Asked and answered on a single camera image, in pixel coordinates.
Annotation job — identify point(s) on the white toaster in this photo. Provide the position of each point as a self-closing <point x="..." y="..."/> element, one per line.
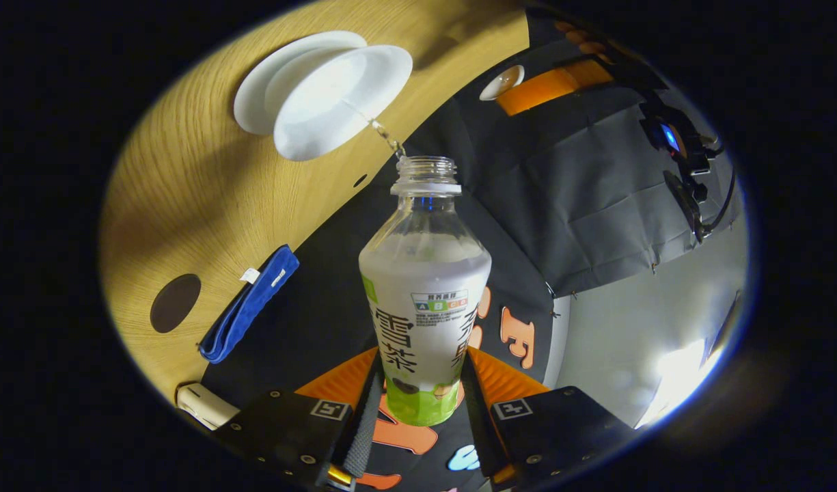
<point x="206" y="406"/>

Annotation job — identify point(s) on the white teacup lid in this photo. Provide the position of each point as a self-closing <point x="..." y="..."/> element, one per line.
<point x="501" y="82"/>

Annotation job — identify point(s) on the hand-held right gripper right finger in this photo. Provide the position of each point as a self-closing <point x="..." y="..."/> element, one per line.
<point x="478" y="424"/>

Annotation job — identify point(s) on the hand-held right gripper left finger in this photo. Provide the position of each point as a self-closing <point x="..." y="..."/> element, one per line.
<point x="365" y="417"/>

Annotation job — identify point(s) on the blue folded towel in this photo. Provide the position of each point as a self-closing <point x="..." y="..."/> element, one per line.
<point x="247" y="307"/>

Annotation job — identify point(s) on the white teacup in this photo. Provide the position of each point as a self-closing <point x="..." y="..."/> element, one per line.
<point x="336" y="102"/>

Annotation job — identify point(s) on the clear water bottle green label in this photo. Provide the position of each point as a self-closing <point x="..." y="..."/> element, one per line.
<point x="425" y="307"/>

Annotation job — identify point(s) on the white saucer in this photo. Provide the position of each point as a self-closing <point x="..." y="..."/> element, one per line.
<point x="261" y="92"/>

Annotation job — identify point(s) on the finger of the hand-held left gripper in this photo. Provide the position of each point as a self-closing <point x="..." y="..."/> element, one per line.
<point x="589" y="41"/>
<point x="555" y="85"/>

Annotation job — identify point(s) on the black table grommet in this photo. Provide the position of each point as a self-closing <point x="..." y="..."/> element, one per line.
<point x="360" y="180"/>

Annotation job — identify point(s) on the dark brown round coaster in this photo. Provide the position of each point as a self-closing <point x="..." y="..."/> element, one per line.
<point x="175" y="303"/>

